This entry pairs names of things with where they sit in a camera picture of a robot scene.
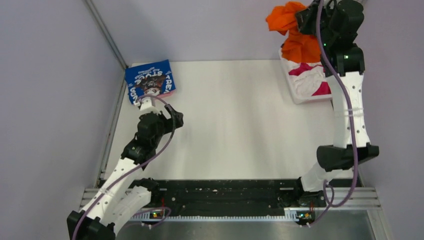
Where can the orange t-shirt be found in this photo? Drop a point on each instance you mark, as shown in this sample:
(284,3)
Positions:
(298,47)

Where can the folded blue printed t-shirt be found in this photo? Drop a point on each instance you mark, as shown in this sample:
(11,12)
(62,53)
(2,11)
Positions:
(149,79)

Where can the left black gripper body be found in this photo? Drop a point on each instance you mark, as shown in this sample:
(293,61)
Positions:
(164,127)

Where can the aluminium rail frame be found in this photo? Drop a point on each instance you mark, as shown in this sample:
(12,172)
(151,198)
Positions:
(260,204)

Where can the white plastic basket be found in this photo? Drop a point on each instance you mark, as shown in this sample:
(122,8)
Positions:
(298,89)

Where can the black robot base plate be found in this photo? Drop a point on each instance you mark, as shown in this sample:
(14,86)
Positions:
(296,192)

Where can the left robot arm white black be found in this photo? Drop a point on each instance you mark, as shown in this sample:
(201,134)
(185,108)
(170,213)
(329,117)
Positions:
(111,208)

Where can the folded pink t-shirt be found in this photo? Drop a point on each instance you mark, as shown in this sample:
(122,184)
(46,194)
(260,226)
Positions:
(166,94)

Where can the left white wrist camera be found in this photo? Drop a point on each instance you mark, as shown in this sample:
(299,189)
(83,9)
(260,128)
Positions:
(147,106)

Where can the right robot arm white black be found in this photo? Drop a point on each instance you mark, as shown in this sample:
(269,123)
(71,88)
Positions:
(335,24)

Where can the white and pink crumpled t-shirt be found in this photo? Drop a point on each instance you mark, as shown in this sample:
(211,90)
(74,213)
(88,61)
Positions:
(309,79)

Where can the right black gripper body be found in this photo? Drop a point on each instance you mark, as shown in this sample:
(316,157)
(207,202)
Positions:
(308,24)

